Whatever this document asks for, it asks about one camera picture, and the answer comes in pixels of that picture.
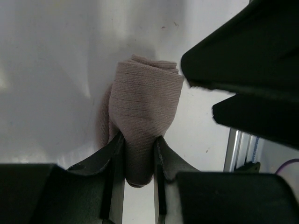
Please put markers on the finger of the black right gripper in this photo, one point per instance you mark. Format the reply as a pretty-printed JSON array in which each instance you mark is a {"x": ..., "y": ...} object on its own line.
[
  {"x": 256, "y": 53},
  {"x": 274, "y": 120}
]

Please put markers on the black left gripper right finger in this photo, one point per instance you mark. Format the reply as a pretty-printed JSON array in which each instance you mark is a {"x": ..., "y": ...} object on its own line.
[{"x": 184, "y": 195}]

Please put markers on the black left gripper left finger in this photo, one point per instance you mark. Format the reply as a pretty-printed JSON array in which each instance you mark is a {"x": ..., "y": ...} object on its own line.
[{"x": 89, "y": 192}]

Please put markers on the taupe sock red stripes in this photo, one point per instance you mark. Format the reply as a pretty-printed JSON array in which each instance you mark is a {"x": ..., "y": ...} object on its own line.
[{"x": 141, "y": 103}]

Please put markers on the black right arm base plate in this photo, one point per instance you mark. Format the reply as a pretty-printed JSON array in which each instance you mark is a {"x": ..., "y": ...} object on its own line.
[{"x": 250, "y": 167}]

